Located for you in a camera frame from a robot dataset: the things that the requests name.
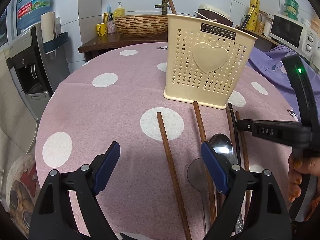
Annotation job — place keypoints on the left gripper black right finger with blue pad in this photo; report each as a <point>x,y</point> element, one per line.
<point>267,217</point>

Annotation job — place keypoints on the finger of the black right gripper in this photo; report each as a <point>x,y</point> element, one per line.
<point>283,132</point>

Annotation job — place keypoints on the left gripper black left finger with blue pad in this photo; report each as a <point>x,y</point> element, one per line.
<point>67,206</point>

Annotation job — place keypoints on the brown wooden chopstick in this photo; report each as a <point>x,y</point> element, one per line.
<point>211,190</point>
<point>246,166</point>
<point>174,178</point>

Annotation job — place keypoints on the black chopstick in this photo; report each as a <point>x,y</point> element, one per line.
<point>233,132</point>

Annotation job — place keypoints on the steel spoon wooden handle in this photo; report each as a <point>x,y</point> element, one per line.
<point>223,145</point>

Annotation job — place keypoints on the person's right hand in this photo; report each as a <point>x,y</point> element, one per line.
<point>298,167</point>

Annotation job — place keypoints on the cat print cushion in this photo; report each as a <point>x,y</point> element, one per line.
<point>22,191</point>

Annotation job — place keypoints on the grey steel spoon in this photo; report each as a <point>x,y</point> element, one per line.
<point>196,175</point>

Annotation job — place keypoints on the purple floral cloth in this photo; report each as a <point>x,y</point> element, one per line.
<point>270,65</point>

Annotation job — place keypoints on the white microwave oven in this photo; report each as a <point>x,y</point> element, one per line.
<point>298,37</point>

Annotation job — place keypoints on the cream heart utensil holder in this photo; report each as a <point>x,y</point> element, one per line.
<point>205,60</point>

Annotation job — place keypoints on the green stacked tubs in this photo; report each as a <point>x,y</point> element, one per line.
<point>291,9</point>

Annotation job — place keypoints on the pink polka dot tablecloth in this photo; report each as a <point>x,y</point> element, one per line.
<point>115,97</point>

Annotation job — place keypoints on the water dispenser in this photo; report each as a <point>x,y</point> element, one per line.
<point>39,73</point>

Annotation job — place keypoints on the brass faucet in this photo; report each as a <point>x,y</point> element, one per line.
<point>164,7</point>

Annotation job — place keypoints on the dark wooden side table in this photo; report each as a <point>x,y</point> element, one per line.
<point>100,45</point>

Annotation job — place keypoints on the paper cup holder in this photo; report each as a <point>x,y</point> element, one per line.
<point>51,39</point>

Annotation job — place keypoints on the woven basin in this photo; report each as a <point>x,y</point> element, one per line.
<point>142,25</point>

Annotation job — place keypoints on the yellow mug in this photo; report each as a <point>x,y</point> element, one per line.
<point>101,29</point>

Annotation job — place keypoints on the yellow soap bottle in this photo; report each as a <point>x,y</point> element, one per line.
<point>119,11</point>

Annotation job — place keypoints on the blue water bottle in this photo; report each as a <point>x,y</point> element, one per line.
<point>29,12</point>

